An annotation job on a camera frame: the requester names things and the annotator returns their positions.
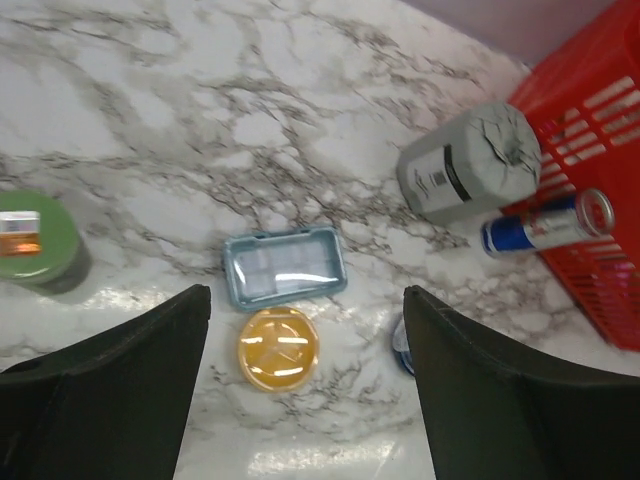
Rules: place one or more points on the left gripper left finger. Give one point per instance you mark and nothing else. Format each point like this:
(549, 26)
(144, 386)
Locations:
(113, 406)

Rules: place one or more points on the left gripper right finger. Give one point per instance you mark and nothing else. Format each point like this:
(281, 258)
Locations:
(495, 408)

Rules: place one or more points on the dark blue round dish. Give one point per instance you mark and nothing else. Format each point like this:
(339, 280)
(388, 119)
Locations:
(400, 346)

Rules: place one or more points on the green bottle cap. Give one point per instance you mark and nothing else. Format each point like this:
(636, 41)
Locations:
(39, 238)

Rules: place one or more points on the orange round dish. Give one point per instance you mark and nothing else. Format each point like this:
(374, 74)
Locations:
(278, 349)

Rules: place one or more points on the light blue rectangular tray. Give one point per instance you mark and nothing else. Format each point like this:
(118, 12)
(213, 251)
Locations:
(269, 269)

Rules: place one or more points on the red bull can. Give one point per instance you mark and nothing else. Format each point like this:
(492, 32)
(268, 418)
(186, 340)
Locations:
(545, 225)

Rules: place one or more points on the grey toilet paper roll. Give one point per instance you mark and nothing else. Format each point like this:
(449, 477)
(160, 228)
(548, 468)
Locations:
(482, 160)

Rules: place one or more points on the red shopping basket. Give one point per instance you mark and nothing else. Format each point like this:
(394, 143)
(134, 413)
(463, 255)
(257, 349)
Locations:
(582, 102)

